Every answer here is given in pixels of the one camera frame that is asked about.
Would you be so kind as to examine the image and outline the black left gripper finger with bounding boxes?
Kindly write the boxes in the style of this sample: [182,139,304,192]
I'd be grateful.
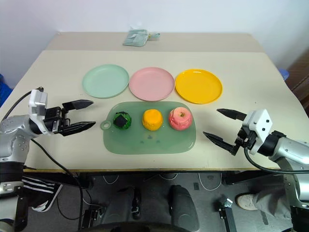
[57,121,97,137]
[62,99,94,112]

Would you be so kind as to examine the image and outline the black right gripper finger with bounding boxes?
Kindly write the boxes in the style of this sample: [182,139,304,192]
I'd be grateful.
[203,131,239,156]
[216,108,248,121]

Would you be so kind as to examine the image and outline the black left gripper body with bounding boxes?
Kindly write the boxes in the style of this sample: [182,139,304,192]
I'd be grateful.
[43,106,72,132]

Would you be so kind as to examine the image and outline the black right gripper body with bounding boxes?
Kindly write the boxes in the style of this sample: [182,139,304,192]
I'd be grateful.
[233,127,258,152]

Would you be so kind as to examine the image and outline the mint green plate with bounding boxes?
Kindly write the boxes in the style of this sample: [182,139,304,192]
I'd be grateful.
[82,63,130,99]

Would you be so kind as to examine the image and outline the yellow plate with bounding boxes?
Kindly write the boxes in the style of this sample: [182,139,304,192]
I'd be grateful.
[175,69,223,105]

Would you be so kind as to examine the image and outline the dark green toy vegetable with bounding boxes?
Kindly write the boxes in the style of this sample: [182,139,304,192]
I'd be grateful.
[112,111,132,131]

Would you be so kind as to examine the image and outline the yellow orange fruit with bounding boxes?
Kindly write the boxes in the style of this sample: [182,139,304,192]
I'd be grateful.
[141,109,164,132]

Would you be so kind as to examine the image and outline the pink plate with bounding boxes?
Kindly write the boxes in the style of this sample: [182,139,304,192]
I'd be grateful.
[128,67,175,102]

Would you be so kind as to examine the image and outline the pink apple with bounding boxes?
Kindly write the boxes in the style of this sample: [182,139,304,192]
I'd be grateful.
[168,107,193,131]

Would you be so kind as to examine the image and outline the blue plastic object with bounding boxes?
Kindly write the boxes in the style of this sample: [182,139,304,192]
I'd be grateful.
[0,73,13,108]

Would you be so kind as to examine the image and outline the white sneaker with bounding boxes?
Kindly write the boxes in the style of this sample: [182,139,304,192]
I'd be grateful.
[235,193,259,211]

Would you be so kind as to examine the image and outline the translucent green cutting board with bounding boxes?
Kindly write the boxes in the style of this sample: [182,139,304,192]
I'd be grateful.
[100,101,197,155]

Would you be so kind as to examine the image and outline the blue bottle cap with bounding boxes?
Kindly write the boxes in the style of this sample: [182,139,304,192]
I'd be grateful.
[278,68,290,81]

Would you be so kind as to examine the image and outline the grey trouser leg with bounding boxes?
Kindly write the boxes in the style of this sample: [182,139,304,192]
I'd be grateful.
[253,186,294,220]

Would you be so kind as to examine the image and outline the person's leg striped trousers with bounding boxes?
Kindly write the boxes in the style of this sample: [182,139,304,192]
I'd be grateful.
[22,175,64,212]

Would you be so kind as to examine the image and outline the brown wooden furniture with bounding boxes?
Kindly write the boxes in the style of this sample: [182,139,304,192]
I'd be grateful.
[285,48,309,112]

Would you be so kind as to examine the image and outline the pale green folded pouch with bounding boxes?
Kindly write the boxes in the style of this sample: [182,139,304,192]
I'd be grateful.
[122,29,162,47]

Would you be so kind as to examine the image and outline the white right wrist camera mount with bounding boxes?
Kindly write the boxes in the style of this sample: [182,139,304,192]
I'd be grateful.
[242,108,273,156]

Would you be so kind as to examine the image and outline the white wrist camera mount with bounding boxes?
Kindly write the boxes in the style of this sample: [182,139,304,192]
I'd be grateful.
[242,108,273,156]
[28,88,48,132]

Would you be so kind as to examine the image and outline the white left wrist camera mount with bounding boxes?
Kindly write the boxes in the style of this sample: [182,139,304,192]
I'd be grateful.
[28,88,48,132]

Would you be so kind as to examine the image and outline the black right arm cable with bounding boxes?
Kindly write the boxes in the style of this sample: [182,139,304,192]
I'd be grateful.
[244,146,309,174]

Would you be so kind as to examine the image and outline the white floor cable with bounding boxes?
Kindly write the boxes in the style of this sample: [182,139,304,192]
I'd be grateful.
[197,172,223,191]

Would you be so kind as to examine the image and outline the black table frame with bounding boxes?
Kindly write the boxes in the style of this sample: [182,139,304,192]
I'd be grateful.
[22,170,94,189]

